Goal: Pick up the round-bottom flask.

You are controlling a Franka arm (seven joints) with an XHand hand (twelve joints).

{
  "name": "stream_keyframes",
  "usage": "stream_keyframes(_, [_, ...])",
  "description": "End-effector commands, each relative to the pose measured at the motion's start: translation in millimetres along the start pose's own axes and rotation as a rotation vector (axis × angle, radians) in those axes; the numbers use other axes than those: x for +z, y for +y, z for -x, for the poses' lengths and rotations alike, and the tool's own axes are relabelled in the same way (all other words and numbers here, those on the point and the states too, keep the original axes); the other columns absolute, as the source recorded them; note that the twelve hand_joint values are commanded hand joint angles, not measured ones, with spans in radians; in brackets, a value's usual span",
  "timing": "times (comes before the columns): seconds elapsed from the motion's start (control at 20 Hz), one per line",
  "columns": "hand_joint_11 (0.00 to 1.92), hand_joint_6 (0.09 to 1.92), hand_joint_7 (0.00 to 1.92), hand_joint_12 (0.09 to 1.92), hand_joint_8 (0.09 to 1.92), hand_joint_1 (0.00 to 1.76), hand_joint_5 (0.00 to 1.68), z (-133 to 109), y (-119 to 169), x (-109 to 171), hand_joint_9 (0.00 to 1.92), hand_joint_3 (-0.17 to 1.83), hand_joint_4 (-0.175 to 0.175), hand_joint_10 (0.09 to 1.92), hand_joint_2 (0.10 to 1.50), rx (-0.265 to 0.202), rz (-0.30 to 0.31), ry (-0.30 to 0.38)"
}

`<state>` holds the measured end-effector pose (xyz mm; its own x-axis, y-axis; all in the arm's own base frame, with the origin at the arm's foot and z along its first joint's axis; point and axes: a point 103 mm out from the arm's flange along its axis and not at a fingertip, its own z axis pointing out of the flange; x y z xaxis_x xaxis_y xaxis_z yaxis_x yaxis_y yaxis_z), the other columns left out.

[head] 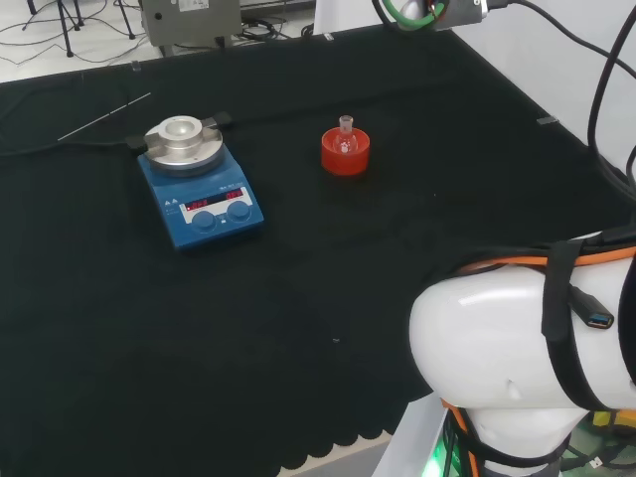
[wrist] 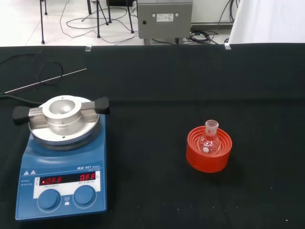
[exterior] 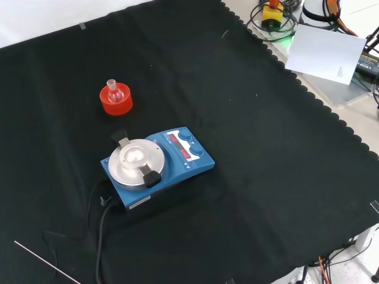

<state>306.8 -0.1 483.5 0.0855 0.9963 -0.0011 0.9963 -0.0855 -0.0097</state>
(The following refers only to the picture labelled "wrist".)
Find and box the thin black probe cable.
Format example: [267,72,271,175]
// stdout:
[0,51,64,84]

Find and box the black cloth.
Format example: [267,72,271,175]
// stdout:
[0,42,305,229]

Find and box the orange flask ring stand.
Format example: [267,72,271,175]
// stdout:
[185,125,233,173]

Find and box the thick black heater cable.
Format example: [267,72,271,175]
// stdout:
[0,94,45,106]

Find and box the black floor cable bundle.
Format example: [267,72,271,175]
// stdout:
[189,28,220,45]

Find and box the thin metal probe rod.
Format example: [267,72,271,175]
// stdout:
[4,68,88,94]

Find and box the black tripod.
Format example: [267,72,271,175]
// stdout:
[87,0,135,39]
[38,0,48,45]

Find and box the heater with blue base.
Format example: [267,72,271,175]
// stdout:
[12,94,111,221]

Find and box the grey metal cabinet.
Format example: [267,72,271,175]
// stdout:
[137,0,193,46]

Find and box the white hanging sheet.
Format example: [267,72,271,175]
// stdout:
[227,0,305,45]

